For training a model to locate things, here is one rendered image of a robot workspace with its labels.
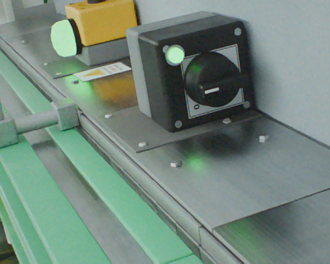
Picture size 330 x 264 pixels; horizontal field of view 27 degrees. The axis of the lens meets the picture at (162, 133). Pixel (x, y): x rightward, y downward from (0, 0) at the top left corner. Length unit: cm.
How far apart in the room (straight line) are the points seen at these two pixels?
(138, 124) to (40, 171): 9
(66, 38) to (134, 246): 43
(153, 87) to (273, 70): 10
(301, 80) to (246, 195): 12
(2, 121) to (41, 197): 14
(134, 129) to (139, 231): 15
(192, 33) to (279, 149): 12
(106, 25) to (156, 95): 27
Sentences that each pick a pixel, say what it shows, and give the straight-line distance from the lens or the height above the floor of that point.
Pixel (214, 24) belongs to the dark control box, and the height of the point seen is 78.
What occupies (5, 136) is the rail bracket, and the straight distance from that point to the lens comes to 69.
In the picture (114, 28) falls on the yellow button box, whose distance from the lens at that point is 85.
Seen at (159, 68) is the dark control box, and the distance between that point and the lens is 56.
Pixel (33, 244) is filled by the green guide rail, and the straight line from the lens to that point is 65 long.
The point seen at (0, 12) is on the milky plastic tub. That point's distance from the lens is 148.
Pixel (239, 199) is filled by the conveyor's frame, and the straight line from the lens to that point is 46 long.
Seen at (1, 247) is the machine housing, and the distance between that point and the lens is 115.
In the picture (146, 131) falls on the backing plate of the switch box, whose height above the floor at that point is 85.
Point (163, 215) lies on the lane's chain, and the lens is 50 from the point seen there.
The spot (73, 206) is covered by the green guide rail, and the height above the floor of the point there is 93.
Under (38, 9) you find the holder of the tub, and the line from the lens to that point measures 133.
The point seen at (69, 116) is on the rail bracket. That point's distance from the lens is 69.
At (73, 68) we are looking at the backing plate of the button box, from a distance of 85.
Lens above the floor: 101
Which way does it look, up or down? 17 degrees down
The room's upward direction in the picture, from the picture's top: 106 degrees counter-clockwise
